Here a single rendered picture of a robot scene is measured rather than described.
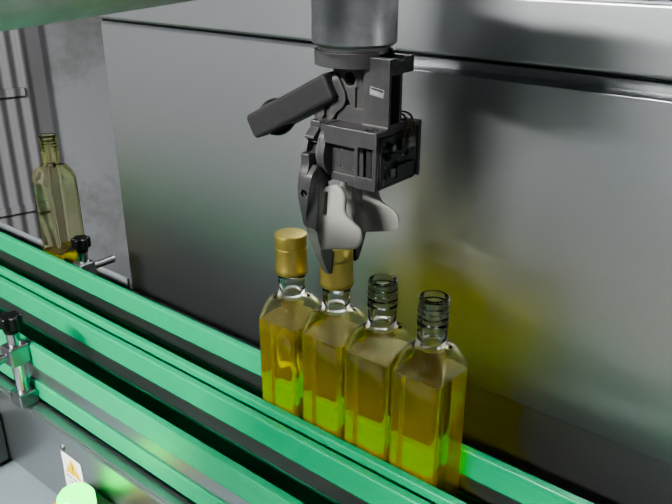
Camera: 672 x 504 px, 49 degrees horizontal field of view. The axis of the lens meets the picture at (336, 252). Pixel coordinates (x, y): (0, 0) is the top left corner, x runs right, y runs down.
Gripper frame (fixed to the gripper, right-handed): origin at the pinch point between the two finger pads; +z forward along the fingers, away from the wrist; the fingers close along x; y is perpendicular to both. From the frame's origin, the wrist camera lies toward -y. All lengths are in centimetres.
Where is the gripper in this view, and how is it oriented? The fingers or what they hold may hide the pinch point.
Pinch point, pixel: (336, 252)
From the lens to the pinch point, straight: 73.8
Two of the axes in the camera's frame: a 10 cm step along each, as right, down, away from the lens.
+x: 6.3, -3.1, 7.2
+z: 0.0, 9.2, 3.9
